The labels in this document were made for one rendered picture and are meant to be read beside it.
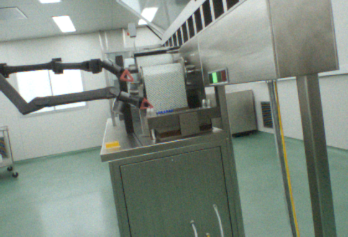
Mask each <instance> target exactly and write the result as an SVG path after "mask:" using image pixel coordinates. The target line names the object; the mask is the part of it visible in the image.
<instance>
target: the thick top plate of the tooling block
mask: <svg viewBox="0 0 348 237"><path fill-rule="evenodd" d="M189 113H197V114H198V121H202V120H205V119H213V118H218V117H221V115H220V110H219V106H214V107H212V108H207V107H199V108H192V109H188V110H183V111H175V112H170V113H163V114H157V116H154V117H150V116H144V123H145V127H146V128H147V129H148V130H151V129H157V128H164V127H168V126H174V125H178V124H179V119H178V115H179V114H189Z"/></svg>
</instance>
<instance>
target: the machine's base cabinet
mask: <svg viewBox="0 0 348 237"><path fill-rule="evenodd" d="M108 164H109V172H110V176H111V183H112V190H113V195H114V201H115V206H116V213H117V220H118V222H117V224H118V226H119V232H120V237H195V235H194V231H193V228H192V227H191V226H190V221H192V220H194V221H195V222H196V229H197V232H198V237H206V233H209V234H210V237H222V236H221V230H220V226H219V221H218V217H217V213H216V210H215V209H214V208H213V205H214V204H216V205H217V211H218V213H219V216H220V219H221V224H222V230H223V234H224V237H242V232H241V227H240V219H239V211H238V206H237V197H236V190H235V184H234V176H233V166H232V159H231V150H230V145H229V139H221V140H218V141H212V142H206V143H203V144H197V145H193V146H184V147H178V148H174V149H169V150H165V151H158V152H153V153H149V154H143V155H140V156H134V157H128V158H125V159H118V160H117V159H115V160H110V161H108Z"/></svg>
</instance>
